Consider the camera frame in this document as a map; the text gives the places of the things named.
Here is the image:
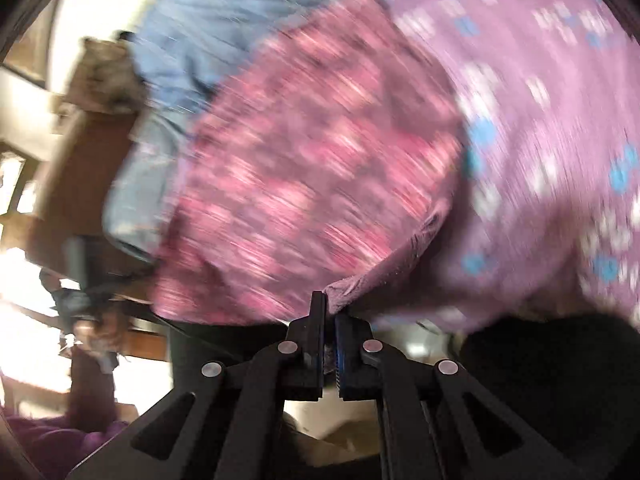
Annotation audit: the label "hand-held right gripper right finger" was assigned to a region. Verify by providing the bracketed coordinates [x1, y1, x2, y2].
[334, 314, 587, 480]

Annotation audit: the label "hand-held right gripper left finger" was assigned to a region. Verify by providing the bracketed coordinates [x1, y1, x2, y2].
[67, 291, 327, 480]

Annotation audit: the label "pink floral small garment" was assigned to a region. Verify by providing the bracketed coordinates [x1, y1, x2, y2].
[150, 0, 468, 328]

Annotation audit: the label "person's left hand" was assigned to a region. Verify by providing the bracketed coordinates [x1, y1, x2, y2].
[74, 305, 128, 363]

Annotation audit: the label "brown wooden headboard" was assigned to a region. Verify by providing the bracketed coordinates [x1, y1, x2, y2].
[25, 102, 168, 361]

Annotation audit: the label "blue starred plaid pillow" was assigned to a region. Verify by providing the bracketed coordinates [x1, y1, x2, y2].
[102, 105, 201, 263]

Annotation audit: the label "purple cloth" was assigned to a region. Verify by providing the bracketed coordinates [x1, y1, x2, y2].
[0, 405, 133, 480]

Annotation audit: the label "grey leaf-patterned cloth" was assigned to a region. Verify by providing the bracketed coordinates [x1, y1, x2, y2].
[67, 35, 151, 116]

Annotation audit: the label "person's dark pants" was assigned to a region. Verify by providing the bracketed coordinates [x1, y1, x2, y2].
[167, 312, 640, 480]

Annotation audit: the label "purple floral bedsheet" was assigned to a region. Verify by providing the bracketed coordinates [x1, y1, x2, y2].
[325, 0, 640, 336]

